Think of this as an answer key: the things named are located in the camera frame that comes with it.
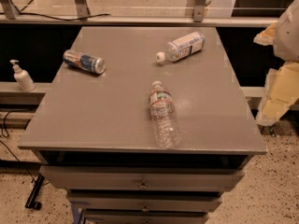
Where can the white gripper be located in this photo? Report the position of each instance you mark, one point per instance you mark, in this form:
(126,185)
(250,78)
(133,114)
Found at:
(288,36)

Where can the blue silver redbull can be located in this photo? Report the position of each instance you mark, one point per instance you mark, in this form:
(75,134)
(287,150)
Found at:
(84,61)

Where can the white labelled plastic bottle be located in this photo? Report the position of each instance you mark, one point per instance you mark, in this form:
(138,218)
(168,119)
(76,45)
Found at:
(181,47)

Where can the clear crumpled water bottle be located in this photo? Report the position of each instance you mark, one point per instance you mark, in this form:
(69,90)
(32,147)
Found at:
(163,115)

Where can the grey drawer cabinet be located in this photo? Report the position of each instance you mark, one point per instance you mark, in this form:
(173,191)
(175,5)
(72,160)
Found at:
(95,139)

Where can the white pump dispenser bottle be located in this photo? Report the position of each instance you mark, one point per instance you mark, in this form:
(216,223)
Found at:
(22,77)

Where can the black floor stand foot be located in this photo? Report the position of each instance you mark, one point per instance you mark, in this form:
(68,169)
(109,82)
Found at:
(31,202)

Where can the grey metal window frame rail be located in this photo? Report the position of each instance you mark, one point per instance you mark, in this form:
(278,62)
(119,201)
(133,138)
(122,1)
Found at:
(131,12)

